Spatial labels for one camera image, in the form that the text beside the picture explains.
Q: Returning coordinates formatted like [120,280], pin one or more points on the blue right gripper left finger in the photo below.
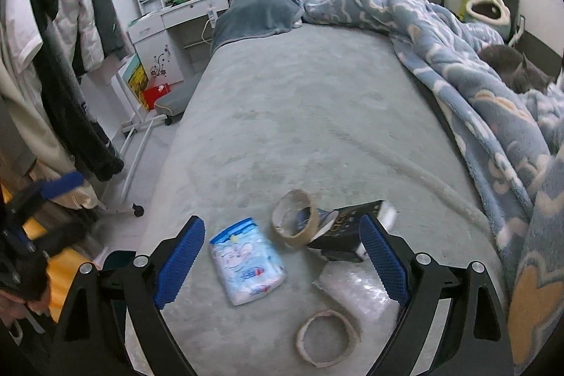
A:
[173,259]

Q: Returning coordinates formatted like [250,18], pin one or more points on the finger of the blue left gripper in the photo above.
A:
[52,189]

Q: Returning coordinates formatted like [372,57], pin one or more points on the red box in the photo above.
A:
[151,95]

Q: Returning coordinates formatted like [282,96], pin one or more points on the yellow picture box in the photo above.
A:
[135,78]

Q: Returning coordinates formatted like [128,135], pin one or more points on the white dressing table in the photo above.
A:
[167,32]

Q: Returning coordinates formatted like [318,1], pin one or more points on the white puffer jacket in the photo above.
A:
[77,30]

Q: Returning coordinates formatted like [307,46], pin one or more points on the teal grey pillow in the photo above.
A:
[249,19]

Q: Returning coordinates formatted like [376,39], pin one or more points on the dark green hanging garment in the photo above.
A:
[109,29]

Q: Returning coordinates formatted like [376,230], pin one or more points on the blue cloud pattern blanket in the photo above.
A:
[511,143]

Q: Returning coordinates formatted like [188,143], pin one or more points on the clear bubble wrap bag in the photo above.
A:
[358,290]

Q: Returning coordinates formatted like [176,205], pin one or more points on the cream beige coat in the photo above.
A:
[20,44]

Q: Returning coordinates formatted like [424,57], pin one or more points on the black fleece garment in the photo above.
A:
[65,104]

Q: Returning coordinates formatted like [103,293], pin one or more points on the dark green trash bin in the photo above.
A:
[118,259]

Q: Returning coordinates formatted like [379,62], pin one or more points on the white rolling clothes rack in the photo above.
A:
[135,125]

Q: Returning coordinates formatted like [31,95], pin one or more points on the grey cat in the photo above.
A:
[515,69]

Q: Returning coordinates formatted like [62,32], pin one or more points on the cardboard tape roll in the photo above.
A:
[295,218]

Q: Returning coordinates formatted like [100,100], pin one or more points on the grey padded stool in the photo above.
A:
[173,104]

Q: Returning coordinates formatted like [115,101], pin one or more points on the white power strip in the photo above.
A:
[212,16]

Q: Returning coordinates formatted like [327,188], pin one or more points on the white plush cat bed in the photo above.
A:
[493,13]

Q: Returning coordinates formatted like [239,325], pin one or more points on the black book box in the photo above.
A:
[337,237]

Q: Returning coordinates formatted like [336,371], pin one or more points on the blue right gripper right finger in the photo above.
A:
[391,271]

